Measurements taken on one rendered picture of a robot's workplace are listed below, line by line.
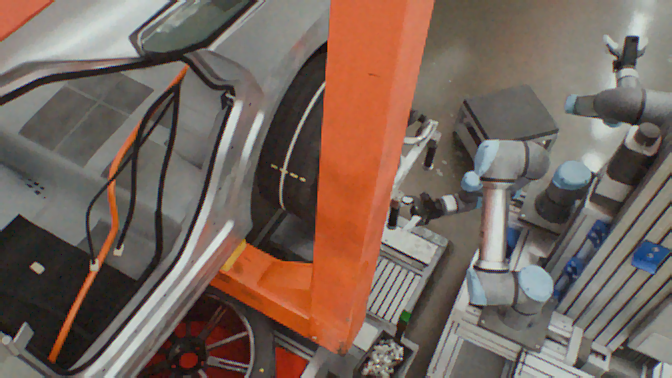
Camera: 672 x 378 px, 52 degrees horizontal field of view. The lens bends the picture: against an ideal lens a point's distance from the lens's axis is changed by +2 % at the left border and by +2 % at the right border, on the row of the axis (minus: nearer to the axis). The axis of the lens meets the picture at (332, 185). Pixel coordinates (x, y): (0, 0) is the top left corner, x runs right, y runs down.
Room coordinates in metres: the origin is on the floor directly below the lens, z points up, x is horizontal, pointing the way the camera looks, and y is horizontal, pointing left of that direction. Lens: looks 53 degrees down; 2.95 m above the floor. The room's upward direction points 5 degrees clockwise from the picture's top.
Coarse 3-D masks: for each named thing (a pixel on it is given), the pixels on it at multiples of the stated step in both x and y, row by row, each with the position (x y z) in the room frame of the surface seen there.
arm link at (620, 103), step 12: (576, 96) 1.84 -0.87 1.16; (588, 96) 1.74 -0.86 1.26; (600, 96) 1.61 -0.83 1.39; (612, 96) 1.57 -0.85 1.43; (624, 96) 1.56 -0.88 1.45; (636, 96) 1.55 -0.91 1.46; (576, 108) 1.78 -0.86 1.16; (588, 108) 1.68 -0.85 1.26; (600, 108) 1.57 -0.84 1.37; (612, 108) 1.54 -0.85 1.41; (624, 108) 1.53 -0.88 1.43; (636, 108) 1.52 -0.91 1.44; (624, 120) 1.51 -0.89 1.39
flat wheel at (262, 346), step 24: (216, 288) 1.24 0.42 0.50; (192, 312) 1.20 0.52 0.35; (216, 312) 1.15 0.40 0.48; (240, 312) 1.15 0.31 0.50; (192, 336) 1.05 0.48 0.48; (240, 336) 1.06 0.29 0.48; (264, 336) 1.06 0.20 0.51; (168, 360) 0.94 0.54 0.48; (216, 360) 0.96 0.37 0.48; (264, 360) 0.97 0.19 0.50
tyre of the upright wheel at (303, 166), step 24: (312, 72) 1.82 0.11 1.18; (288, 96) 1.71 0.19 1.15; (312, 96) 1.71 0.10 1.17; (288, 120) 1.63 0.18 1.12; (312, 120) 1.62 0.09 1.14; (264, 144) 1.58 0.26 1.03; (288, 144) 1.56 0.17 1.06; (312, 144) 1.55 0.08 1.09; (264, 168) 1.53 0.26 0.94; (288, 168) 1.51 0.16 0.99; (312, 168) 1.49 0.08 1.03; (264, 192) 1.52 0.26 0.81; (288, 192) 1.47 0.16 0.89; (312, 192) 1.47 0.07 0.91; (312, 216) 1.48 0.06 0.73
